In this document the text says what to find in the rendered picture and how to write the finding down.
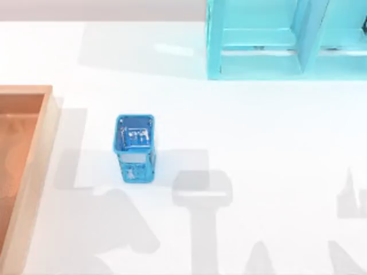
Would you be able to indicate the light blue rack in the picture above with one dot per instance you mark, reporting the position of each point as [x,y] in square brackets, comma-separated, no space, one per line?
[258,66]

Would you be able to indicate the blue square container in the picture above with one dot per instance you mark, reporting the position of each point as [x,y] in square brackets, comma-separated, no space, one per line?
[134,149]

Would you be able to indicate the shallow salmon-coloured box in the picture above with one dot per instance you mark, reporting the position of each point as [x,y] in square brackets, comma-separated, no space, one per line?
[20,137]

